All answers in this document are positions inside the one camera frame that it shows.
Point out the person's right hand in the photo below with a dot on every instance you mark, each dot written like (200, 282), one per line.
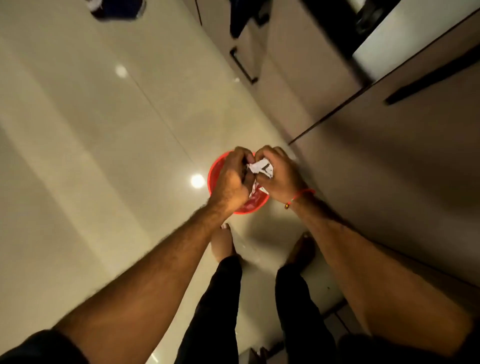
(285, 176)

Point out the person's right foot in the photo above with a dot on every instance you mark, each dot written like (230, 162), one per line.
(302, 251)

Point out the person's right forearm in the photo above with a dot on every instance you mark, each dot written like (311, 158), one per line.
(375, 277)

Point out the red plastic bucket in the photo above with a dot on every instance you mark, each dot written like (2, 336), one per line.
(251, 204)

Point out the person's black right trouser leg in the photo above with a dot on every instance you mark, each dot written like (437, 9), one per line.
(303, 318)

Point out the person's left hand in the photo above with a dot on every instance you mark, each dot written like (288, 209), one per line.
(230, 183)

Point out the person's left forearm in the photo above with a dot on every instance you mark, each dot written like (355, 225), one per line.
(138, 285)

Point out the person's left fingers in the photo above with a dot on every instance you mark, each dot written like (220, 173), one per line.
(245, 159)

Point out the white countertop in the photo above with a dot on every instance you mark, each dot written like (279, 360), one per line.
(408, 37)

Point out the person's black left trouser leg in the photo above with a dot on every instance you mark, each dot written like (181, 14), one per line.
(213, 318)

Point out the person's right fingers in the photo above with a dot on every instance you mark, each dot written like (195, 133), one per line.
(264, 153)

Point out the person's foot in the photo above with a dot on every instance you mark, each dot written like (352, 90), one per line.
(302, 251)
(222, 243)

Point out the black left sleeve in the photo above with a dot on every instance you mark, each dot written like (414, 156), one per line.
(41, 348)

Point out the dark blue cloth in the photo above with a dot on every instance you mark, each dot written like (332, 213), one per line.
(116, 9)

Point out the person's black trouser leg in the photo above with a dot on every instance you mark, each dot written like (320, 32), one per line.
(303, 318)
(213, 318)

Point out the white cloth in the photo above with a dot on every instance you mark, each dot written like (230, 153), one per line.
(262, 168)

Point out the black kitchen sink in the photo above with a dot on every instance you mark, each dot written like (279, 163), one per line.
(352, 22)

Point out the black hanging cloth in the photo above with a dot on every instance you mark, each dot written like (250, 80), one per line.
(247, 15)

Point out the person's left foot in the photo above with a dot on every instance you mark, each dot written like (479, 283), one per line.
(222, 243)

